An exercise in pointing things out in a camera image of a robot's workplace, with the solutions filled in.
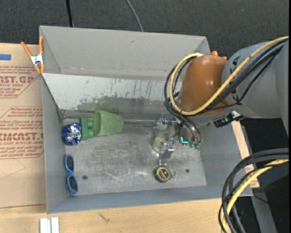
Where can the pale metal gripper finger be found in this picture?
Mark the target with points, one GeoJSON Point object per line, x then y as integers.
{"type": "Point", "coordinates": [166, 122]}
{"type": "Point", "coordinates": [166, 153]}

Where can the clear glass object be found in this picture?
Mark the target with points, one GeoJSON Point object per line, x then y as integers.
{"type": "Point", "coordinates": [159, 141]}

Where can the black and yellow tape measure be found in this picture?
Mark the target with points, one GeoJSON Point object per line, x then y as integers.
{"type": "Point", "coordinates": [163, 174]}

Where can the grey metal bin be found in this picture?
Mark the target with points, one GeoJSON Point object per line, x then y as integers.
{"type": "Point", "coordinates": [126, 159]}

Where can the green plastic cup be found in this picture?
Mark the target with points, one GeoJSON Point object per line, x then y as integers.
{"type": "Point", "coordinates": [109, 124]}

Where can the green toy building block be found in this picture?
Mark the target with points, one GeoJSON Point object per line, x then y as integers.
{"type": "Point", "coordinates": [86, 128]}

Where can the blue globe ball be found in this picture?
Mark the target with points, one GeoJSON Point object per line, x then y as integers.
{"type": "Point", "coordinates": [71, 134]}

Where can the blue sunglasses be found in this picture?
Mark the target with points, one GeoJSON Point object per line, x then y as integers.
{"type": "Point", "coordinates": [70, 176]}

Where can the brown cardboard board red print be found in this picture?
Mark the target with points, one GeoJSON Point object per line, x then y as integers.
{"type": "Point", "coordinates": [19, 120]}

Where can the black cylinder on white bracket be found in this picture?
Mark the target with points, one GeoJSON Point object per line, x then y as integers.
{"type": "Point", "coordinates": [223, 121]}

